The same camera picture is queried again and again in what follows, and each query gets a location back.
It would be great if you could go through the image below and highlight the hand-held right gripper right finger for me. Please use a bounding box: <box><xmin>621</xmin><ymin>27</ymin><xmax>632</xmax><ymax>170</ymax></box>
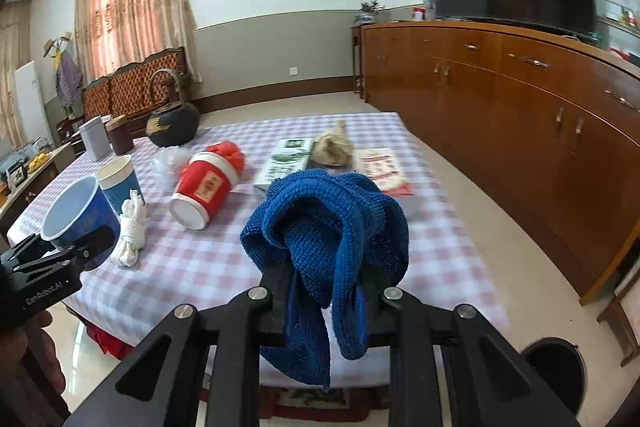
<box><xmin>361</xmin><ymin>266</ymin><xmax>582</xmax><ymax>427</ymax></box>

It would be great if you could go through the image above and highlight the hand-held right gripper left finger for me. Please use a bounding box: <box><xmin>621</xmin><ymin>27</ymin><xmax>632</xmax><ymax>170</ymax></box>
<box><xmin>65</xmin><ymin>257</ymin><xmax>296</xmax><ymax>427</ymax></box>

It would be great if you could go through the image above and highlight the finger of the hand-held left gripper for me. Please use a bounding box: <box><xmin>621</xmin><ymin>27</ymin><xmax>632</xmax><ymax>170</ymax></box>
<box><xmin>47</xmin><ymin>223</ymin><xmax>122</xmax><ymax>272</ymax></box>
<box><xmin>0</xmin><ymin>233</ymin><xmax>50</xmax><ymax>267</ymax></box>

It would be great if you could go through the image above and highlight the large blue paper cup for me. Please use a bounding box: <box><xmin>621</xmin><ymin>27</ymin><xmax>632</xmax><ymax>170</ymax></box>
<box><xmin>40</xmin><ymin>176</ymin><xmax>122</xmax><ymax>270</ymax></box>

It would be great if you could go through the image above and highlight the blue knitted cloth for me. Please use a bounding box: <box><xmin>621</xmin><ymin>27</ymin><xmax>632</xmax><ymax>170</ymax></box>
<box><xmin>240</xmin><ymin>169</ymin><xmax>411</xmax><ymax>390</ymax></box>

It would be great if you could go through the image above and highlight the clear plastic bag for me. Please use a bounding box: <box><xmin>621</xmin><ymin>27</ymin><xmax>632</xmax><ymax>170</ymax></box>
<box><xmin>152</xmin><ymin>146</ymin><xmax>193</xmax><ymax>192</ymax></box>

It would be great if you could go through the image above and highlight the red and white canister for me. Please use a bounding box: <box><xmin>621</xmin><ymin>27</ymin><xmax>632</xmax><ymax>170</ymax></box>
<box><xmin>168</xmin><ymin>151</ymin><xmax>240</xmax><ymax>232</ymax></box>

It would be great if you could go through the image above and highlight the green and white carton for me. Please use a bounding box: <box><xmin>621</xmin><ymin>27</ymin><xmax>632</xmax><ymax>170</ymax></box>
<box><xmin>251</xmin><ymin>138</ymin><xmax>316</xmax><ymax>202</ymax></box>

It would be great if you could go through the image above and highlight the black trash bin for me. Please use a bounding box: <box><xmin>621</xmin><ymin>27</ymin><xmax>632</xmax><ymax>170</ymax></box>
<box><xmin>520</xmin><ymin>337</ymin><xmax>587</xmax><ymax>415</ymax></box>

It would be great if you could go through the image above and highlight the person's left hand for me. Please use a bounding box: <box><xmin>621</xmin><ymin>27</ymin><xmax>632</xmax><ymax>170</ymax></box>
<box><xmin>10</xmin><ymin>309</ymin><xmax>57</xmax><ymax>349</ymax></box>

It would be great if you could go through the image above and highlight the white twisted cloth bundle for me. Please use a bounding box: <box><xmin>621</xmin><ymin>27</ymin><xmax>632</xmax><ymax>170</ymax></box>
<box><xmin>109</xmin><ymin>189</ymin><xmax>148</xmax><ymax>268</ymax></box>

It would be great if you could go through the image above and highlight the blue and white paper cup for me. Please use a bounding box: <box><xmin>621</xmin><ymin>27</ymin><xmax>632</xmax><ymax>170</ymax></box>
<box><xmin>96</xmin><ymin>155</ymin><xmax>146</xmax><ymax>215</ymax></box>

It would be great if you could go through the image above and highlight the checkered tablecloth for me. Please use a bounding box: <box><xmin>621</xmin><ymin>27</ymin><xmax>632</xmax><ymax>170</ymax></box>
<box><xmin>5</xmin><ymin>111</ymin><xmax>511</xmax><ymax>390</ymax></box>

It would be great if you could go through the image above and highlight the red plastic bag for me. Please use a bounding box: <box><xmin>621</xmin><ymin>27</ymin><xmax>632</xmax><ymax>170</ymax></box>
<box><xmin>85</xmin><ymin>324</ymin><xmax>133</xmax><ymax>358</ymax></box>

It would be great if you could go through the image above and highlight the grey tin canister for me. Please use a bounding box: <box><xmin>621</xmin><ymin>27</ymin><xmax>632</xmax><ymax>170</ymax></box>
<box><xmin>78</xmin><ymin>115</ymin><xmax>112</xmax><ymax>160</ymax></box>

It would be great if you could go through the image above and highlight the brown canister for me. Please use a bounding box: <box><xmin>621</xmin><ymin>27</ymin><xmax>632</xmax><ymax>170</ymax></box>
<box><xmin>104</xmin><ymin>114</ymin><xmax>135</xmax><ymax>156</ymax></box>

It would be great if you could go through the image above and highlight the red fabric pouch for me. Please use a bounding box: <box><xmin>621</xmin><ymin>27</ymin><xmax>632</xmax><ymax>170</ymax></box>
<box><xmin>205</xmin><ymin>140</ymin><xmax>246</xmax><ymax>180</ymax></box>

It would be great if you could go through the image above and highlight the black iron kettle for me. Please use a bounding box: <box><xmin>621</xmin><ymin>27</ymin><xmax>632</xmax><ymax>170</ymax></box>
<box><xmin>146</xmin><ymin>68</ymin><xmax>202</xmax><ymax>148</ymax></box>

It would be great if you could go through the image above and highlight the red and white flat packet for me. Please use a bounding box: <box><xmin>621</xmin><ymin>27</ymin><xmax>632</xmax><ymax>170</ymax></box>
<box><xmin>352</xmin><ymin>148</ymin><xmax>416</xmax><ymax>198</ymax></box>

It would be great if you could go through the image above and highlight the crumpled brown paper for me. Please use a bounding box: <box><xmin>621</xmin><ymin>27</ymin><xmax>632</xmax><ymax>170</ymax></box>
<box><xmin>312</xmin><ymin>119</ymin><xmax>356</xmax><ymax>168</ymax></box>

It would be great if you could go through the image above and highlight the wooden bench with woven back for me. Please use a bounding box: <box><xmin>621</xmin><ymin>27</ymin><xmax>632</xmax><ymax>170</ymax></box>
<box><xmin>80</xmin><ymin>46</ymin><xmax>193</xmax><ymax>132</ymax></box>

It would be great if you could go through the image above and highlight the coat rack with clothes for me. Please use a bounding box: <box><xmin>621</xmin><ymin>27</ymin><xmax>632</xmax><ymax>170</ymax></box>
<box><xmin>42</xmin><ymin>32</ymin><xmax>83</xmax><ymax>118</ymax></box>

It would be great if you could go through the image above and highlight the pale side curtain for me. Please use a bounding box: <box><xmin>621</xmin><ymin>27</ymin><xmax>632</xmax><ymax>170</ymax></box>
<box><xmin>0</xmin><ymin>2</ymin><xmax>32</xmax><ymax>148</ymax></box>

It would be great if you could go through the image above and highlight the wooden sideboard cabinet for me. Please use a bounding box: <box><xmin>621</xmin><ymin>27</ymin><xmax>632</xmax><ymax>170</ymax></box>
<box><xmin>361</xmin><ymin>19</ymin><xmax>640</xmax><ymax>298</ymax></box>

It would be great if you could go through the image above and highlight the wooden chair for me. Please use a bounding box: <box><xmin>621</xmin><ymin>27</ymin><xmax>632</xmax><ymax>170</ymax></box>
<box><xmin>582</xmin><ymin>247</ymin><xmax>640</xmax><ymax>368</ymax></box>

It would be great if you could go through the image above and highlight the potted plant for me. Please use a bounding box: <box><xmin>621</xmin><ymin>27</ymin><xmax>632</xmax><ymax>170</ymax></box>
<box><xmin>356</xmin><ymin>1</ymin><xmax>386</xmax><ymax>25</ymax></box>

